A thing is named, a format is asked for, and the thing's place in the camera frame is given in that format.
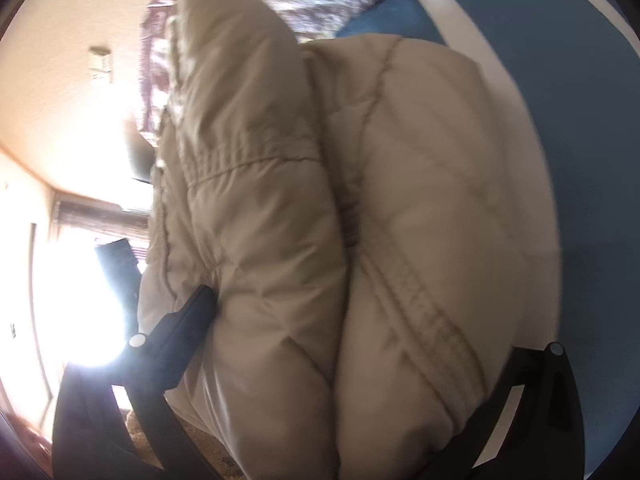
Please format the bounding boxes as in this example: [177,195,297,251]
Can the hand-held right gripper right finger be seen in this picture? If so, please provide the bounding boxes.
[450,341,587,480]

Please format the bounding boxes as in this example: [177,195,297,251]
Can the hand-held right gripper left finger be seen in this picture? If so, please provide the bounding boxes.
[52,284,217,480]

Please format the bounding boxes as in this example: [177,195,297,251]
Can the beige puffer jacket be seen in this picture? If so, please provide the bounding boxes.
[136,0,563,480]

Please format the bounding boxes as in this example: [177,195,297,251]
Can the dark object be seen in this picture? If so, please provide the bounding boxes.
[96,239,145,313]

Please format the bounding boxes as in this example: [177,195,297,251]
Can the bright window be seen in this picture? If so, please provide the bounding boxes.
[27,200,153,411]

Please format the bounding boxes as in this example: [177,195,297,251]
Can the dark headboard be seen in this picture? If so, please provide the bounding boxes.
[125,129,157,184]

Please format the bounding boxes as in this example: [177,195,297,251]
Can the pink pillow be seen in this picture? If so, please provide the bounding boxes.
[135,2,182,147]

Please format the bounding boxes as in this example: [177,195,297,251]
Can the pink floral duvet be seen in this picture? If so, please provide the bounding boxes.
[165,0,431,45]

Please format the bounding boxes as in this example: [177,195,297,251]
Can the blue white striped bedsheet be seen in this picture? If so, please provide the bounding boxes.
[332,0,640,480]

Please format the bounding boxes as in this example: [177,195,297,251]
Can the beige wall switch plate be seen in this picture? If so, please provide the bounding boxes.
[88,46,114,80]

